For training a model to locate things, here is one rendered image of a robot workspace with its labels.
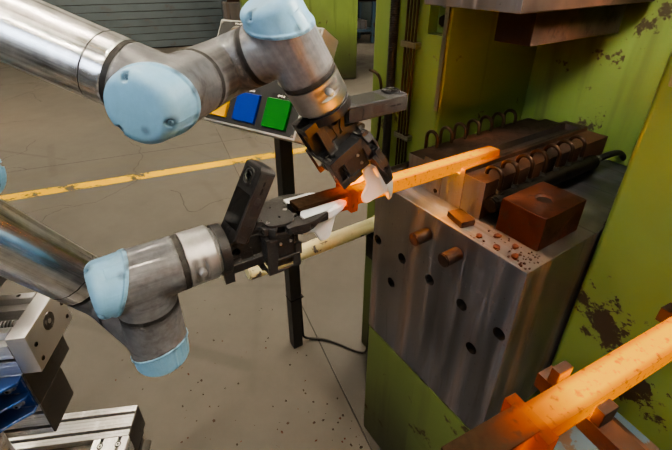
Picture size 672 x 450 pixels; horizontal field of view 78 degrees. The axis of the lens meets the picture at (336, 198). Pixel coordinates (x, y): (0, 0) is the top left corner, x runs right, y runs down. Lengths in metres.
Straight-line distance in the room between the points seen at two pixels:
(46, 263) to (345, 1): 5.11
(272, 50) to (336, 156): 0.17
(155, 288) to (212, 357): 1.25
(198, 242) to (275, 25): 0.28
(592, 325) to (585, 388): 0.49
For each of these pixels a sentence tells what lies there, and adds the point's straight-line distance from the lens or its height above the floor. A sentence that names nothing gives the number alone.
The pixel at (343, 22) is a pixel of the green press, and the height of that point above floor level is 0.70.
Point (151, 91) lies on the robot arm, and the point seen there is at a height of 1.23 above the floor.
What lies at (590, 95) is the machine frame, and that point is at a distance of 1.20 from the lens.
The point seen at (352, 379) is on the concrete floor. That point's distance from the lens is 1.66.
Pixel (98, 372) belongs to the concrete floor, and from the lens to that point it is 1.90.
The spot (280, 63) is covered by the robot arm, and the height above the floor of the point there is 1.23.
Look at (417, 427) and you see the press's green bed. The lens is 1.24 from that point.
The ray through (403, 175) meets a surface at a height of 1.01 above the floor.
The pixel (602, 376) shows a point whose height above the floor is 0.99.
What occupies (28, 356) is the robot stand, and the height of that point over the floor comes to 0.73.
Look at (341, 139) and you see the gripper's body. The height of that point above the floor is 1.11.
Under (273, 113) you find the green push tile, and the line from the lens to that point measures 1.06.
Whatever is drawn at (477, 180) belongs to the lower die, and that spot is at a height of 0.99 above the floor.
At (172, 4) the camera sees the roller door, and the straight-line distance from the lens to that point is 8.44.
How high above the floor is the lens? 1.34
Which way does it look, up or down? 30 degrees down
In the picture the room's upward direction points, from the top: straight up
